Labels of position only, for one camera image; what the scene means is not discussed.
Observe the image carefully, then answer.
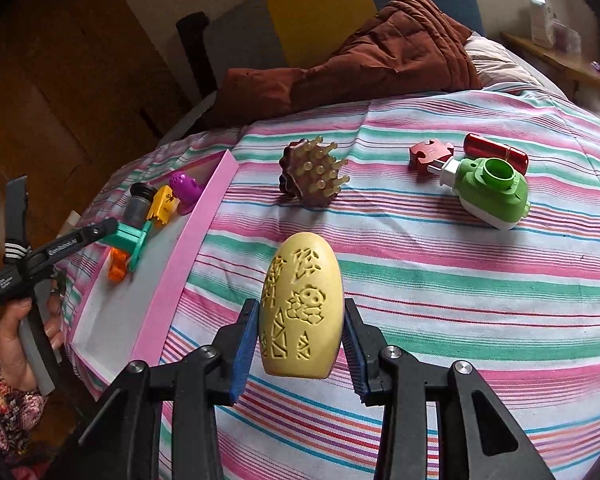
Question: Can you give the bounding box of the green plastic spool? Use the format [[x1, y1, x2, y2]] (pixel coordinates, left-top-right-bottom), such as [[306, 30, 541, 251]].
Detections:
[[102, 220, 152, 272]]

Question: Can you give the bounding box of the brown bristle massage brush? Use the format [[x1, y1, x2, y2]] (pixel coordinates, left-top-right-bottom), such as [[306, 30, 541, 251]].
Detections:
[[278, 136, 350, 208]]

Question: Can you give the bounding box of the yellow cushion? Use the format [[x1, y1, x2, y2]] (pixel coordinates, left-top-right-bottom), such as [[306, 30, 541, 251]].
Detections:
[[266, 0, 377, 68]]

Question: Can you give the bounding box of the striped bed cover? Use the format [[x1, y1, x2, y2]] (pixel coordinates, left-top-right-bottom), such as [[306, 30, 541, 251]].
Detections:
[[82, 81, 600, 479]]

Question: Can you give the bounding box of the red puzzle piece toy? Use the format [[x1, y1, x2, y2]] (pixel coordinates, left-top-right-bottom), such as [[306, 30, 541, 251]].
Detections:
[[408, 139, 454, 176]]

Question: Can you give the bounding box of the white carton box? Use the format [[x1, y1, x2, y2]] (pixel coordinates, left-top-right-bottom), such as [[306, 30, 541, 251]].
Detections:
[[529, 0, 555, 48]]

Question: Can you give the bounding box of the red cylinder case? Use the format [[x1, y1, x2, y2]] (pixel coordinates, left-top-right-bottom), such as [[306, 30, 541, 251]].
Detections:
[[463, 133, 529, 174]]

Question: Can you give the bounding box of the black-lidded clear jar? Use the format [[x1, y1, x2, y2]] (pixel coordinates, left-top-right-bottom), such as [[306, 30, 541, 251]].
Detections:
[[122, 182, 157, 230]]

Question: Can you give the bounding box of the wooden side table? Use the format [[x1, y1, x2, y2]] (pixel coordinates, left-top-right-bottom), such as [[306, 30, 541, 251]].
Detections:
[[501, 32, 600, 100]]

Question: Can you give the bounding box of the person's left hand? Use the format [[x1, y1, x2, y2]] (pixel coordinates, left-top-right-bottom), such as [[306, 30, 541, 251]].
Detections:
[[0, 292, 64, 391]]

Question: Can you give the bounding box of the pink-rimmed white tray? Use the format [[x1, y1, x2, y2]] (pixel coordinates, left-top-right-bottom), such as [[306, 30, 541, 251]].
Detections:
[[66, 151, 238, 396]]

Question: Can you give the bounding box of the floral sleeve forearm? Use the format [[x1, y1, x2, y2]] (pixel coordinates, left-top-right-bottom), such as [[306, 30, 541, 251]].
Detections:
[[0, 360, 46, 465]]

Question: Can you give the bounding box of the brown quilted blanket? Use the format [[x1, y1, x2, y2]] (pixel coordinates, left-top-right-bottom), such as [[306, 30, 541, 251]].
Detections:
[[208, 0, 482, 128]]

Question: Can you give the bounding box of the green toy camera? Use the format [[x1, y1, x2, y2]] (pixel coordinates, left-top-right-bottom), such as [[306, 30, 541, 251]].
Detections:
[[427, 157, 530, 231]]

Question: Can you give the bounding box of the yellow perforated egg case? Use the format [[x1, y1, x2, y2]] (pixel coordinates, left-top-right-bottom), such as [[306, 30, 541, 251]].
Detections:
[[259, 232, 344, 379]]

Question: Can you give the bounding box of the purple perforated toy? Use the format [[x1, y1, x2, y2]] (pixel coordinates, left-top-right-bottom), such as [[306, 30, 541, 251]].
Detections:
[[169, 171, 204, 216]]

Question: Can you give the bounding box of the purple small box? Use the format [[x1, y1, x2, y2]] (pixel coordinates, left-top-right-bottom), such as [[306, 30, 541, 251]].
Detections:
[[553, 20, 582, 55]]

